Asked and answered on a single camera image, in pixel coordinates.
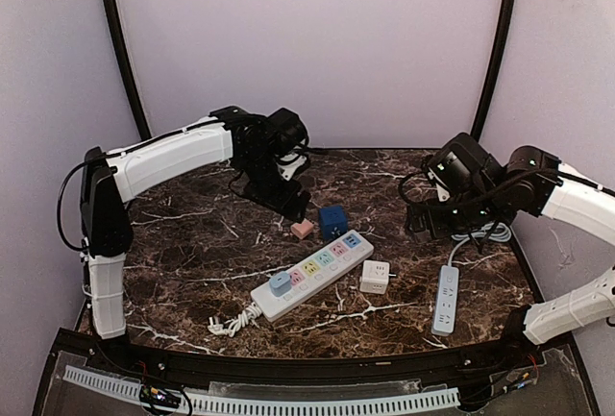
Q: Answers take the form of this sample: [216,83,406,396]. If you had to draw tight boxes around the pink plug adapter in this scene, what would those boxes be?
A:
[290,219,314,240]

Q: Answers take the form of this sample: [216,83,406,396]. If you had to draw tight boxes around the white multicolour power strip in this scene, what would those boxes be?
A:
[250,230,374,322]

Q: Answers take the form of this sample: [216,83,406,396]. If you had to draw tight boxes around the light blue plug adapter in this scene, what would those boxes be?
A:
[268,271,292,298]

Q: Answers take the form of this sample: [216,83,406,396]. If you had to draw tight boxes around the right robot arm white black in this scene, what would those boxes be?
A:
[398,135,614,346]

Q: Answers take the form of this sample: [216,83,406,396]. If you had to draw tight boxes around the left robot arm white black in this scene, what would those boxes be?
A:
[80,106,310,340]

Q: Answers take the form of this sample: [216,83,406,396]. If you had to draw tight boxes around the dark blue cube socket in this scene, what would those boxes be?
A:
[318,206,348,242]

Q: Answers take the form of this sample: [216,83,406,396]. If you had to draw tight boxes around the white cube socket adapter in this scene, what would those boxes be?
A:
[359,259,393,294]

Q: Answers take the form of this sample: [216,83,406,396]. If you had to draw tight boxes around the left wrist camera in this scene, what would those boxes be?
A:
[266,108,308,156]

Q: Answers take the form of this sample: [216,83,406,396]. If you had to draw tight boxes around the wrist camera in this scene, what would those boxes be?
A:
[427,133,504,196]
[266,108,308,156]

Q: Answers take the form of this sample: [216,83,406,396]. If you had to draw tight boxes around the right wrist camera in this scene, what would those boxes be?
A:
[427,133,504,196]

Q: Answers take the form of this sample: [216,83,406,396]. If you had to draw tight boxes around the light blue power cable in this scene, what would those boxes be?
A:
[446,223,512,267]

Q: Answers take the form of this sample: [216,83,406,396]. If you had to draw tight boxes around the white coiled cable with plug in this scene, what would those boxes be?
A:
[207,303,263,339]

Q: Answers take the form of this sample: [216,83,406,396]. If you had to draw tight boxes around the black front table rail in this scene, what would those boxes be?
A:
[52,329,542,388]

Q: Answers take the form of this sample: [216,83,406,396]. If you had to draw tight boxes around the white slotted cable duct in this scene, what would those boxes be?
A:
[61,366,461,415]

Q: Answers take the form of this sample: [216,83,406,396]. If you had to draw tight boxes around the left black frame post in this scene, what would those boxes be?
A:
[102,0,152,140]

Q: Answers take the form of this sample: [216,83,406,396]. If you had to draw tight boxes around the black frame post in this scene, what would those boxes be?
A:
[470,0,515,141]
[102,0,152,140]

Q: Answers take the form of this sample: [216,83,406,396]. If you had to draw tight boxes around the right black frame post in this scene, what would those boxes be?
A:
[470,0,515,141]

